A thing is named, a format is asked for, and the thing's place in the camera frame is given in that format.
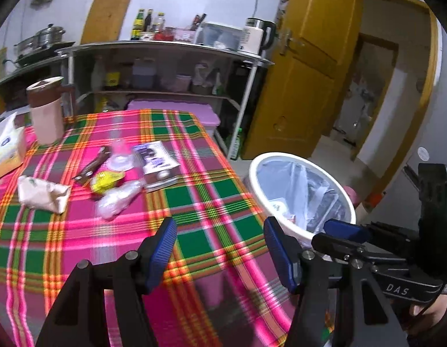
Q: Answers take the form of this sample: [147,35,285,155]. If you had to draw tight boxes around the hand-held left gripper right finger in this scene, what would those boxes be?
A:
[263,217,405,347]

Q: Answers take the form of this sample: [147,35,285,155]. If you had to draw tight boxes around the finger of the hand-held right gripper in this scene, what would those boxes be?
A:
[323,219,421,250]
[312,233,376,261]

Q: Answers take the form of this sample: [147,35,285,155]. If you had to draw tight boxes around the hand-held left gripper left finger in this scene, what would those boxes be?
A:
[36,217,178,347]

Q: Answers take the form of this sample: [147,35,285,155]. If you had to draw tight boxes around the white round trash bin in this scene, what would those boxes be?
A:
[248,153,357,261]

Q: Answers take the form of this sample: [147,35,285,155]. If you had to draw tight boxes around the clear plastic bag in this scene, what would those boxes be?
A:
[95,179,144,220]

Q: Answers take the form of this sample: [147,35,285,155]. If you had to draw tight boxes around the small grey printed box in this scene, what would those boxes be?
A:
[131,141,181,193]

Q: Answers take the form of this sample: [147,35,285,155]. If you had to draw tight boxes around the yellow wrapper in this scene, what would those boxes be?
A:
[90,171,125,194]

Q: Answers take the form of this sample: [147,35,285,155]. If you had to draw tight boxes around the clear plastic cup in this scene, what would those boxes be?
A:
[110,138,134,172]

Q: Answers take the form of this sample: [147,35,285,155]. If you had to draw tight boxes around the brown snack wrapper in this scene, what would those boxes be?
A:
[72,145,112,187]

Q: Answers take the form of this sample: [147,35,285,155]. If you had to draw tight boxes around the beige paper bag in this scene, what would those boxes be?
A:
[17,175,72,214]

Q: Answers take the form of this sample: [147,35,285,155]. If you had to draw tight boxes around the pink plastic stool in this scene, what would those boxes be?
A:
[344,185,361,206]

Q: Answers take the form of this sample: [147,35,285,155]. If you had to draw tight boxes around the translucent plastic bin liner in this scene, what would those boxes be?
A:
[256,159,348,234]

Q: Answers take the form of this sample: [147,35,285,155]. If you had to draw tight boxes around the pink green plaid tablecloth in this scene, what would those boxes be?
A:
[0,109,334,347]

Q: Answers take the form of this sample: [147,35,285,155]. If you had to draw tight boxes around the green plastic bottle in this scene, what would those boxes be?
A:
[229,127,244,160]

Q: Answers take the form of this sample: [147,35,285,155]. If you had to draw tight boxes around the pink plastic bin lid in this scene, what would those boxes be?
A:
[127,99,221,138]

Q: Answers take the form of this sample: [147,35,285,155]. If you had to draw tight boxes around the yellow wooden door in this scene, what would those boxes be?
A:
[241,0,363,161]

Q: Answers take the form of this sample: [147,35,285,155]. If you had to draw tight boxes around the pink pitcher with brown lid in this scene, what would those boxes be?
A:
[26,76,74,146]

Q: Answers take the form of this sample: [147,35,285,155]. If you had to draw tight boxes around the blue-grey jerry can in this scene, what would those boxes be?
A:
[131,60,157,89]

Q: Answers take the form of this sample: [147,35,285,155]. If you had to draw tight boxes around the bundle of plastic bags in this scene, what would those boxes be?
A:
[192,61,224,87]

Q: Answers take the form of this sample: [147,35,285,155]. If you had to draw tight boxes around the yellow white tissue pack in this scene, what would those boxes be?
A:
[0,112,27,183]

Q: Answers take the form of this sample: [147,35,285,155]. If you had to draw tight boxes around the metal shelf unit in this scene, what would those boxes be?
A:
[55,41,275,160]

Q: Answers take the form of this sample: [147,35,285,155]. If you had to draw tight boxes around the white electric kettle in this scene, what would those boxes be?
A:
[240,17,276,56]

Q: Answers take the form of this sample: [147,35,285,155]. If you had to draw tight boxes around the red bowl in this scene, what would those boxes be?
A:
[153,27,176,41]

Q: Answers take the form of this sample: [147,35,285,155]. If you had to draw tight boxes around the pink utensil box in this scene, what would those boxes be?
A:
[175,27,197,42]

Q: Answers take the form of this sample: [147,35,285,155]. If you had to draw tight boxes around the grey side table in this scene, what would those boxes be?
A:
[0,56,70,116]

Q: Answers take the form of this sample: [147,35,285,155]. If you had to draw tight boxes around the clear storage container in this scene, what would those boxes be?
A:
[198,22,246,49]

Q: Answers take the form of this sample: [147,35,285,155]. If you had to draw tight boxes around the green bottle with yellow label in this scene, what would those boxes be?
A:
[130,9,144,41]

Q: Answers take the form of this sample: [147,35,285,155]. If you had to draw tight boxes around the wooden cutting board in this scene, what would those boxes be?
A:
[81,0,133,45]

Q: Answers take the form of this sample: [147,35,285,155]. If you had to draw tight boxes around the large steel pot with lid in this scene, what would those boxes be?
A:
[35,23,67,47]

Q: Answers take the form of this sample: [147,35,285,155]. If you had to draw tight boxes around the small steel pot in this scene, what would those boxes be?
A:
[14,38,38,56]

